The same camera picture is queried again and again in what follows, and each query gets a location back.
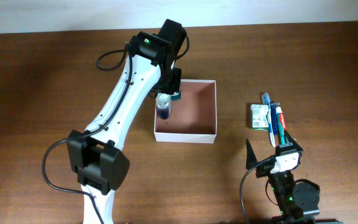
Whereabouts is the Colgate toothpaste tube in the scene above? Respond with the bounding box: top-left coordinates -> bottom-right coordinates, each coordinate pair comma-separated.
275,106 -> 287,144

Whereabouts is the purple foaming soap pump bottle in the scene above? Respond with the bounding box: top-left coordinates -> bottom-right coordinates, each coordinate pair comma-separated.
156,93 -> 172,119

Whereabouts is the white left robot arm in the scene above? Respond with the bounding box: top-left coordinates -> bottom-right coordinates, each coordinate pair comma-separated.
64,29 -> 190,223

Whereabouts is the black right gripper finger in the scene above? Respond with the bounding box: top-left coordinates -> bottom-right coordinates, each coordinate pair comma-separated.
246,139 -> 258,170
284,130 -> 303,152

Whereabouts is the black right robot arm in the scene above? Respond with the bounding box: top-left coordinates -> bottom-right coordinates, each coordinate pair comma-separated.
239,131 -> 320,223

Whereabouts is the pink cardboard box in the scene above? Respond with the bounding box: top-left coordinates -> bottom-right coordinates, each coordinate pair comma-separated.
154,79 -> 218,144

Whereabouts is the blue Listerine mouthwash bottle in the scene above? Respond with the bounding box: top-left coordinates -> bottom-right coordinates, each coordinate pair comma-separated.
171,91 -> 181,101

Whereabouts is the blue white toothbrush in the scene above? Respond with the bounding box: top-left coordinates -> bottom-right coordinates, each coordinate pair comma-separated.
262,93 -> 276,147

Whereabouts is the green white wipes packet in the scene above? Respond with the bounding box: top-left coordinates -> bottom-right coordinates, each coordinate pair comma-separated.
250,104 -> 269,131

